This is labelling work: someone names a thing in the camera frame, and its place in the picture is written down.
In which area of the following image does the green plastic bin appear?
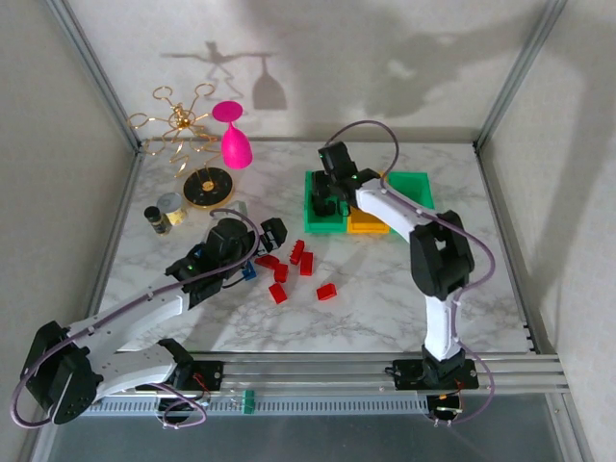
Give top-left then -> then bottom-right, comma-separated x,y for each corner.
303,170 -> 352,236
384,171 -> 437,235

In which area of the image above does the orange plastic bin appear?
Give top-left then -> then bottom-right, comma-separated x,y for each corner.
346,171 -> 392,236

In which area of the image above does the tin can yellow label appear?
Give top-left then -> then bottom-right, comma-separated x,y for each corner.
157,192 -> 190,226

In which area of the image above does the small dark bottle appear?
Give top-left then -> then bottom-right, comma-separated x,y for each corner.
144,205 -> 172,237

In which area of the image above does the pink wine glass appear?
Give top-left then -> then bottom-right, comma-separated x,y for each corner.
212,99 -> 254,170

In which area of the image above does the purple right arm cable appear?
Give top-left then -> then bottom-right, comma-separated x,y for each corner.
322,118 -> 498,427

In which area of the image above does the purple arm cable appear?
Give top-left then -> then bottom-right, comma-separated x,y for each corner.
322,118 -> 498,427
10,207 -> 266,430

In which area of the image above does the gold wire glass rack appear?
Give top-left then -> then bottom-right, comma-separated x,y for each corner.
128,82 -> 237,211

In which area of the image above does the aluminium side rail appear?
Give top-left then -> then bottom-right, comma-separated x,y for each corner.
474,143 -> 562,357
79,148 -> 144,338

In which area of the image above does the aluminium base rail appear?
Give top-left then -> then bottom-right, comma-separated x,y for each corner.
45,353 -> 572,398

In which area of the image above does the grey slotted cable duct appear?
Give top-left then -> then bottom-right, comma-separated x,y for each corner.
62,395 -> 432,416

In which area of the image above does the aluminium frame post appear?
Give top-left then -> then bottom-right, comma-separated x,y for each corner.
474,0 -> 572,148
45,0 -> 143,153

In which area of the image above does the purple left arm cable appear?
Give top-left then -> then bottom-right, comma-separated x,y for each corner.
10,207 -> 266,430

